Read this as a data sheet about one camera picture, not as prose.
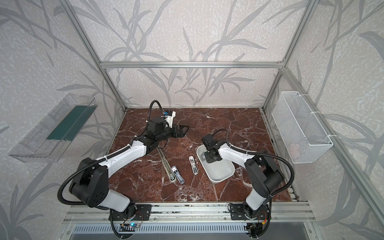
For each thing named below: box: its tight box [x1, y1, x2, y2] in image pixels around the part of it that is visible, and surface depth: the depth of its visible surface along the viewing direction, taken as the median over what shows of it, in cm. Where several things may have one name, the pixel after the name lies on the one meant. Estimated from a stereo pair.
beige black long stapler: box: [156, 146, 177, 183], surface depth 90 cm
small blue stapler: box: [171, 165, 185, 185], surface depth 86 cm
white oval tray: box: [196, 144, 236, 184], surface depth 88 cm
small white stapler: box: [188, 155, 199, 175], surface depth 91 cm
